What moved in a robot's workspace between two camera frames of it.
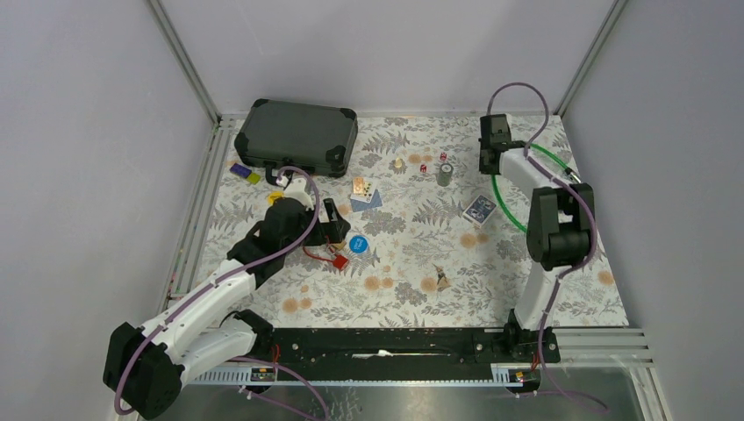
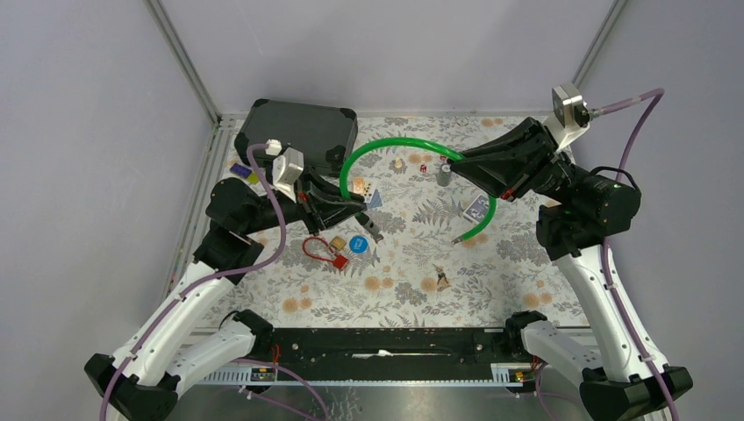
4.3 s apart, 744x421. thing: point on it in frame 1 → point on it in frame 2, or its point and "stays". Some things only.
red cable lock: (339, 260) stays
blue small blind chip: (358, 244) stays
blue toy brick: (240, 169) stays
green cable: (543, 150) → (492, 210)
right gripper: (483, 169) → (499, 166)
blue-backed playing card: (375, 202) stays
